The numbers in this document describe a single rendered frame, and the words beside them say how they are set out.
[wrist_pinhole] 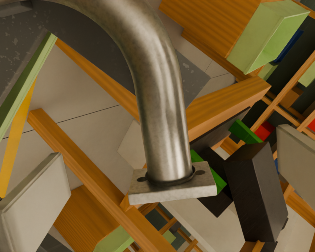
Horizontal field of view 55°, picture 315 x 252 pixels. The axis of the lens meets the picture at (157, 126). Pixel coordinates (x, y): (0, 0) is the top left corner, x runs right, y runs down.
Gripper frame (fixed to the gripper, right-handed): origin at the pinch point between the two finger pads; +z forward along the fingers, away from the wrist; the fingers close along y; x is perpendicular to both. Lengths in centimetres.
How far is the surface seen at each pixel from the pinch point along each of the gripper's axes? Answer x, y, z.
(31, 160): -63, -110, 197
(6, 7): 10.6, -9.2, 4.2
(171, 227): -347, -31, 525
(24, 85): 4.7, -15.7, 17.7
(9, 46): 8.3, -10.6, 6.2
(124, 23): 8.3, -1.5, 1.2
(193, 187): -1.7, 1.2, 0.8
